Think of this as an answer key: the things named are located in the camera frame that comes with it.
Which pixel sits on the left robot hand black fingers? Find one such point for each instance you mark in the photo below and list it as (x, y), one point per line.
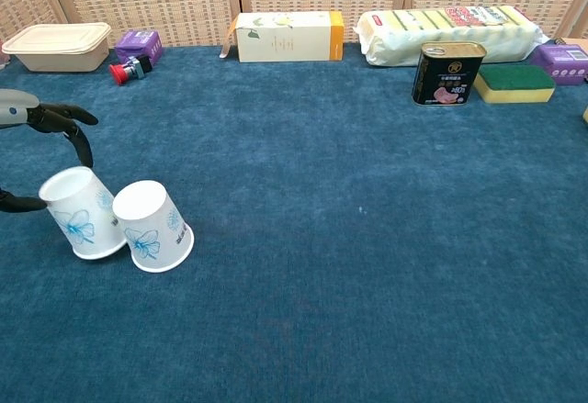
(18, 109)

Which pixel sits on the white paper cup blue flower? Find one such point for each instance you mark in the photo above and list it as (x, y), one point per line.
(154, 233)
(80, 219)

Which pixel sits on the beige lidded food container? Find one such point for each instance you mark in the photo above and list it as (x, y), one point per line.
(59, 49)

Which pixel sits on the red emergency stop button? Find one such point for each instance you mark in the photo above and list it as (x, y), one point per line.
(131, 69)

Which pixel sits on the purple tissue pack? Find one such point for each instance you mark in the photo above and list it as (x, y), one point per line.
(140, 45)
(562, 63)

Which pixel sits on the cream and orange carton box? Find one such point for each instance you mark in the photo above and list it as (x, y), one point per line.
(285, 38)

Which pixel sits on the blue carpet table cover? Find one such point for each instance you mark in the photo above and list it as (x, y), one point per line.
(321, 238)

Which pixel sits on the packaged yellow sponges bag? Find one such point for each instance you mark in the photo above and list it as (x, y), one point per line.
(404, 40)

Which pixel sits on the black luncheon meat can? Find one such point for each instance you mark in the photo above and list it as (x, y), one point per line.
(448, 77)

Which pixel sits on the green and yellow sponge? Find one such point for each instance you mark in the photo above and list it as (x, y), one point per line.
(514, 84)

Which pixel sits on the brown cardboard piece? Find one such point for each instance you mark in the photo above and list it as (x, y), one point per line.
(574, 41)

